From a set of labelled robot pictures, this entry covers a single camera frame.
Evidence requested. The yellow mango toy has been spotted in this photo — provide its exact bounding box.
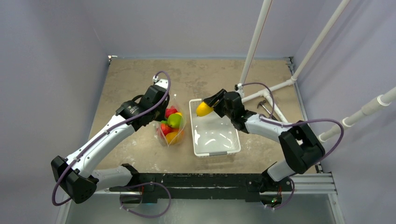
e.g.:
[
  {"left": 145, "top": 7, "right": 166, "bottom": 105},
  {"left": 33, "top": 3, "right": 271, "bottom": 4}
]
[{"left": 196, "top": 101, "right": 213, "bottom": 117}]

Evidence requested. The red apple toy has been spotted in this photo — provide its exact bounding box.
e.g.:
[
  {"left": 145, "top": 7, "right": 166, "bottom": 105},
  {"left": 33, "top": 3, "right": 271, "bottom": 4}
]
[{"left": 165, "top": 106, "right": 178, "bottom": 119}]

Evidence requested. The red strawberry toy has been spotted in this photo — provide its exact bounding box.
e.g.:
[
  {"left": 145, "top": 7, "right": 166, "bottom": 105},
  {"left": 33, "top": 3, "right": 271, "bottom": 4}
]
[{"left": 160, "top": 123, "right": 173, "bottom": 136}]

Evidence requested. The clear zip top bag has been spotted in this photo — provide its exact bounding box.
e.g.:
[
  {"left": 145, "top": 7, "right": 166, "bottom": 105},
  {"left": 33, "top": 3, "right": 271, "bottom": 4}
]
[{"left": 155, "top": 94, "right": 187, "bottom": 148}]

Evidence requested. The orange-yellow potato toy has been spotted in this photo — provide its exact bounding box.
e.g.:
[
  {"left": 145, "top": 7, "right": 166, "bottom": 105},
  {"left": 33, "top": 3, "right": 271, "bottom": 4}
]
[{"left": 165, "top": 131, "right": 184, "bottom": 146}]

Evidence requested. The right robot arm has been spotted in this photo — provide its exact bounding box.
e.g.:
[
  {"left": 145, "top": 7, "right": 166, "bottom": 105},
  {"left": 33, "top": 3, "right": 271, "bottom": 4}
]
[{"left": 196, "top": 89, "right": 325, "bottom": 190}]

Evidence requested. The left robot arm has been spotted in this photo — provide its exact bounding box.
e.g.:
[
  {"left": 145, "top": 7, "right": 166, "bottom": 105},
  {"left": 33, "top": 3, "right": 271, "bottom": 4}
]
[{"left": 50, "top": 80, "right": 170, "bottom": 206}]

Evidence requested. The white plastic basket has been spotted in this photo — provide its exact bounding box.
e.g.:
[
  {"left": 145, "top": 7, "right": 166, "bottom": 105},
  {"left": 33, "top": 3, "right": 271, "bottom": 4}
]
[{"left": 189, "top": 98, "right": 241, "bottom": 157}]

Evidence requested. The metal clamp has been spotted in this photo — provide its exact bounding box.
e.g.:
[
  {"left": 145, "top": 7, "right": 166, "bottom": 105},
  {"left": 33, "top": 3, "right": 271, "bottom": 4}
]
[{"left": 257, "top": 99, "right": 278, "bottom": 121}]

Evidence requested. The white jointed pipe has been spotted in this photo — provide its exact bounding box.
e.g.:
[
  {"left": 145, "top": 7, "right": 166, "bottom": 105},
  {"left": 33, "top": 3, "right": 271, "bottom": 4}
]
[{"left": 318, "top": 87, "right": 396, "bottom": 143}]

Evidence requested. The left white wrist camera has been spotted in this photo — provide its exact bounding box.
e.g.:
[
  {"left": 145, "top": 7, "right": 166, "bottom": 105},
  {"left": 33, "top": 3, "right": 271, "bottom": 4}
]
[{"left": 152, "top": 76, "right": 169, "bottom": 92}]

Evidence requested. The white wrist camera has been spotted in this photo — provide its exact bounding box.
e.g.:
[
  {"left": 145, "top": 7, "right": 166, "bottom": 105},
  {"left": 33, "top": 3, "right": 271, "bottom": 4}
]
[
  {"left": 152, "top": 76, "right": 169, "bottom": 92},
  {"left": 234, "top": 83, "right": 245, "bottom": 98}
]

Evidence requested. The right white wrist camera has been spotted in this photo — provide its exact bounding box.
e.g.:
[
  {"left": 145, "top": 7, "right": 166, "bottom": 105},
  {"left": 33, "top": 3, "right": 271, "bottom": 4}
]
[{"left": 234, "top": 83, "right": 245, "bottom": 98}]

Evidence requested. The white pipe frame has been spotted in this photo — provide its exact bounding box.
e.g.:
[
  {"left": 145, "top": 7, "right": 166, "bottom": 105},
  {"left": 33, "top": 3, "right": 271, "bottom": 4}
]
[{"left": 236, "top": 0, "right": 352, "bottom": 123}]

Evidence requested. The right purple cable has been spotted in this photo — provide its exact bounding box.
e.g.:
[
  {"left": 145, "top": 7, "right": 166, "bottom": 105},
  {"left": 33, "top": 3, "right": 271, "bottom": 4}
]
[{"left": 241, "top": 82, "right": 345, "bottom": 164}]

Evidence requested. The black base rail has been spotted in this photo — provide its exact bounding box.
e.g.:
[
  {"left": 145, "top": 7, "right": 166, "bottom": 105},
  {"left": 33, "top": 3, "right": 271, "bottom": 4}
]
[{"left": 109, "top": 173, "right": 292, "bottom": 203}]

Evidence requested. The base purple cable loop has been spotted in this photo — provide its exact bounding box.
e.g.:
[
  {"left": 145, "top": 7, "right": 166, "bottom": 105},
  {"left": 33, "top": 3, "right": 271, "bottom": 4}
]
[{"left": 119, "top": 182, "right": 173, "bottom": 219}]

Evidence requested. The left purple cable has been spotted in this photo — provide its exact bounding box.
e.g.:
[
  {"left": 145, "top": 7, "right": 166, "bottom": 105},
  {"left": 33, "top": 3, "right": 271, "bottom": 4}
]
[{"left": 51, "top": 70, "right": 171, "bottom": 207}]

